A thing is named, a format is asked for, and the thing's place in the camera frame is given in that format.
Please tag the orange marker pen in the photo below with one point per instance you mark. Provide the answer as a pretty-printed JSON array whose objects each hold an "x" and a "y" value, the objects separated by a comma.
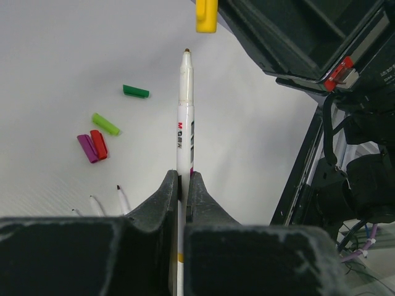
[{"x": 185, "y": 150}]

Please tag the dark green pen cap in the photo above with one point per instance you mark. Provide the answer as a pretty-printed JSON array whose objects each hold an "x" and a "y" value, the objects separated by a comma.
[{"x": 135, "y": 92}]

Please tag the green marker pen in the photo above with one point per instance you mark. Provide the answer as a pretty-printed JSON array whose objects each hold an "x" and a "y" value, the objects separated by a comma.
[{"x": 76, "y": 212}]

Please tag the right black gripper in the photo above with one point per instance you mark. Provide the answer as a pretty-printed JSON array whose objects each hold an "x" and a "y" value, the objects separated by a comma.
[{"x": 315, "y": 46}]

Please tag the yellow marker pen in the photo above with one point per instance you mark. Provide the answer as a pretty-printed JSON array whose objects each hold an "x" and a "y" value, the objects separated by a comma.
[{"x": 96, "y": 206}]

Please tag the purple pen cap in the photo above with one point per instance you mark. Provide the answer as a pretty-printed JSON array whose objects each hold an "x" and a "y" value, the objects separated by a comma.
[{"x": 88, "y": 147}]

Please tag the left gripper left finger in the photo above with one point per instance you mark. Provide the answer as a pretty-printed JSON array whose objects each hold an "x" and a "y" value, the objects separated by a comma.
[{"x": 134, "y": 254}]

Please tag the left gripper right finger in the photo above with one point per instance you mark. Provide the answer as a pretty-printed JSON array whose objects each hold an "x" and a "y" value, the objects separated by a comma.
[{"x": 224, "y": 257}]

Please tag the light green pen cap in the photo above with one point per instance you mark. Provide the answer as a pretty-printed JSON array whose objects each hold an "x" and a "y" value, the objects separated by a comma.
[{"x": 106, "y": 125}]

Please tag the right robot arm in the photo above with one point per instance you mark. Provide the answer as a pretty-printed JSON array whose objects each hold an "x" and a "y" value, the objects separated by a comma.
[{"x": 365, "y": 190}]

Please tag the red pen cap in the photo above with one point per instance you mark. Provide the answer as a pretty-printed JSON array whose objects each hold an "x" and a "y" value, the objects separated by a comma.
[{"x": 100, "y": 144}]

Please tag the yellow pen cap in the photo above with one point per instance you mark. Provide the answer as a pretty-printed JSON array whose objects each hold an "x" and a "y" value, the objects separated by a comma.
[{"x": 206, "y": 16}]

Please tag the red marker pen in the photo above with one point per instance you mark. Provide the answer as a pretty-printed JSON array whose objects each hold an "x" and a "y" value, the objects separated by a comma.
[{"x": 125, "y": 207}]

